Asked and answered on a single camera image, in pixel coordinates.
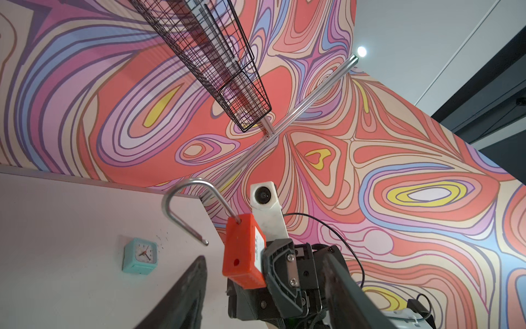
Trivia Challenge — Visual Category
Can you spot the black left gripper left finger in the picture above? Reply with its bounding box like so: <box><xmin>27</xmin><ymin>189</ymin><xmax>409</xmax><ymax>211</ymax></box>
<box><xmin>136</xmin><ymin>256</ymin><xmax>208</xmax><ymax>329</ymax></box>

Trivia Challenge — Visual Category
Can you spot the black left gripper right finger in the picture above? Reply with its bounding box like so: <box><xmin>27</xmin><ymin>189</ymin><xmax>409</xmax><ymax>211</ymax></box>
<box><xmin>321</xmin><ymin>254</ymin><xmax>395</xmax><ymax>329</ymax></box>

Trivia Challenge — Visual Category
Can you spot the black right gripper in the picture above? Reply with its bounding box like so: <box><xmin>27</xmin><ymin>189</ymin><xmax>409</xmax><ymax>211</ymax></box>
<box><xmin>227</xmin><ymin>239</ymin><xmax>345</xmax><ymax>325</ymax></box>

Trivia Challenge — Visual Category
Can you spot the teal small box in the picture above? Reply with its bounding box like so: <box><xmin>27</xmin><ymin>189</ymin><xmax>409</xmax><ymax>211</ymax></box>
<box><xmin>122</xmin><ymin>238</ymin><xmax>158</xmax><ymax>275</ymax></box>

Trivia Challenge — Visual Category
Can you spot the back black wire basket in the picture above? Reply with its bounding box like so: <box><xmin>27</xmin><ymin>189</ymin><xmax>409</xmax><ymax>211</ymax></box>
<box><xmin>131</xmin><ymin>1</ymin><xmax>272</xmax><ymax>132</ymax></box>

